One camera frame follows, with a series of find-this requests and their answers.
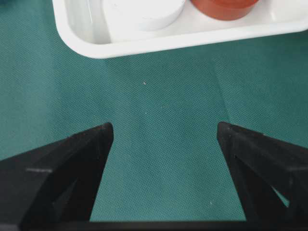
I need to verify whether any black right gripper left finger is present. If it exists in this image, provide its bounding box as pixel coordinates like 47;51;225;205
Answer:
0;123;114;231

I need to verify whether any white tape roll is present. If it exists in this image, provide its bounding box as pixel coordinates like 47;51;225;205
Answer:
104;0;185;31

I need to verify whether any white plastic tray case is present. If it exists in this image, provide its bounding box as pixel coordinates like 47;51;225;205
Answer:
52;0;308;59

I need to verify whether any red tape roll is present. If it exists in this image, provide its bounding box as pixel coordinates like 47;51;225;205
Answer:
191;0;258;21

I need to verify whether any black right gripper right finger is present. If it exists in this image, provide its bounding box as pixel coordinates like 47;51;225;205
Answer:
217;122;308;224

